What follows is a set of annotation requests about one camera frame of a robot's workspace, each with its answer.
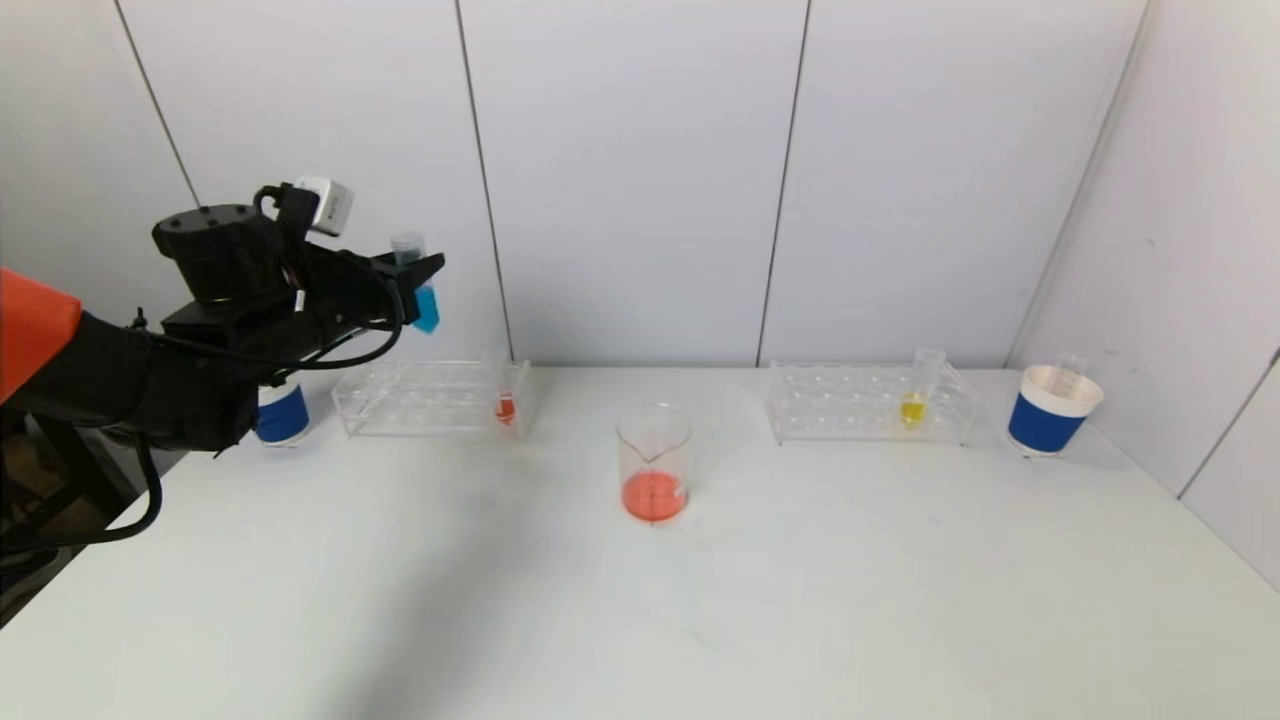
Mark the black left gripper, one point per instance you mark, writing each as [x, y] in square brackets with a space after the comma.
[388, 281]

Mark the test tube with blue pigment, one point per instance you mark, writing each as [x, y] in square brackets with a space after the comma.
[427, 305]

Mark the test tube with red pigment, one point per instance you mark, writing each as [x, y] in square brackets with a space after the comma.
[506, 408]
[1072, 368]

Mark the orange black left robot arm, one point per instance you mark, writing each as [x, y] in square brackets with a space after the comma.
[150, 380]

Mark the clear acrylic test tube rack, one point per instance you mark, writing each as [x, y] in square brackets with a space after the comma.
[850, 405]
[440, 400]

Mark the clear glass beaker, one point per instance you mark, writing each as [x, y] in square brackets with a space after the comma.
[652, 495]

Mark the test tube with yellow pigment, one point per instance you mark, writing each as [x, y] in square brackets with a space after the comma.
[912, 410]

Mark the blue white paper cup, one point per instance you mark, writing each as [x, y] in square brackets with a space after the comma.
[283, 415]
[1045, 428]

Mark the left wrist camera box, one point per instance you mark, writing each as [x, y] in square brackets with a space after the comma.
[328, 203]

